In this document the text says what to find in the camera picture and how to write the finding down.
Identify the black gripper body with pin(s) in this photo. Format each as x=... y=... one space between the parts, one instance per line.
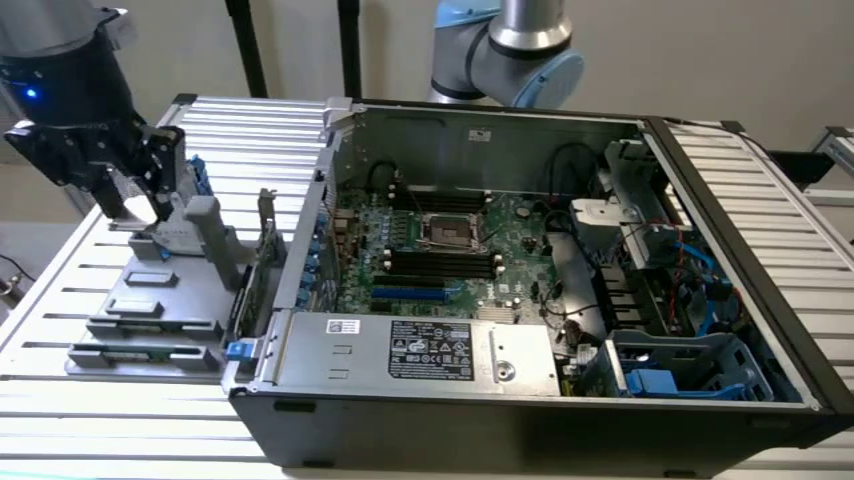
x=74 y=90

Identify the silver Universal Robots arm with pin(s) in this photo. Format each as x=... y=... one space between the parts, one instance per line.
x=528 y=25

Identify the CPU chip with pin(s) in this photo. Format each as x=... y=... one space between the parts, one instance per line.
x=177 y=239

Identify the black RAM slot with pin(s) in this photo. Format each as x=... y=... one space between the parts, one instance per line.
x=441 y=252
x=441 y=265
x=461 y=203
x=441 y=258
x=461 y=208
x=461 y=197
x=461 y=192
x=441 y=272

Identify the CPU socket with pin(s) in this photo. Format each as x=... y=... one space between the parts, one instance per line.
x=454 y=232

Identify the blue plastic clip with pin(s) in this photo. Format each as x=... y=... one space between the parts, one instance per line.
x=202 y=175

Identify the grey parts rack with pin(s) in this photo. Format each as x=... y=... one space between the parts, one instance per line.
x=194 y=305

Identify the black stand pole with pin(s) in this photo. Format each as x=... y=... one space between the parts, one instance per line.
x=247 y=45
x=350 y=45

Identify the green RAM stick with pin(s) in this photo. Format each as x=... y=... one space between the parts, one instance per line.
x=157 y=356
x=167 y=327

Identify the blue case latch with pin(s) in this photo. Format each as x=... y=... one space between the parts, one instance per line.
x=241 y=350

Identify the silver power supply unit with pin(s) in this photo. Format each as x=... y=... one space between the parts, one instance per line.
x=374 y=360

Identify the socket locking lever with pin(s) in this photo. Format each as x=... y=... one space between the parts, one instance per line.
x=490 y=239

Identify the green motherboard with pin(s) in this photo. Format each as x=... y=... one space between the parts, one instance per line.
x=521 y=280

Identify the small silver heatsink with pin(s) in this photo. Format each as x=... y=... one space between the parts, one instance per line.
x=498 y=314

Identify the metal drive cage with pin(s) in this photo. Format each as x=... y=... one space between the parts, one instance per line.
x=628 y=210

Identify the black open PC case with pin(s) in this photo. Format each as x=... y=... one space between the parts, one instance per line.
x=467 y=430

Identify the black fan block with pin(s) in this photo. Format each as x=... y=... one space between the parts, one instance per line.
x=628 y=295

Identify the blue plastic disk bay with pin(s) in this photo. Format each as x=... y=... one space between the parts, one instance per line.
x=668 y=345

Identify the blue connector block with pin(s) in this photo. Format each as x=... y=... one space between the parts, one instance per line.
x=650 y=382

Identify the black box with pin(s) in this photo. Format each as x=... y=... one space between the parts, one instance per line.
x=797 y=167

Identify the metal slat side table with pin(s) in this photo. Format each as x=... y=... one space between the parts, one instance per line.
x=834 y=150

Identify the graphics card with metal bracket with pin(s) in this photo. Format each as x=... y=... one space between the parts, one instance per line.
x=267 y=255

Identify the grey air duct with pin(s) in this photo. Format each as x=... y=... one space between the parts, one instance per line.
x=574 y=280

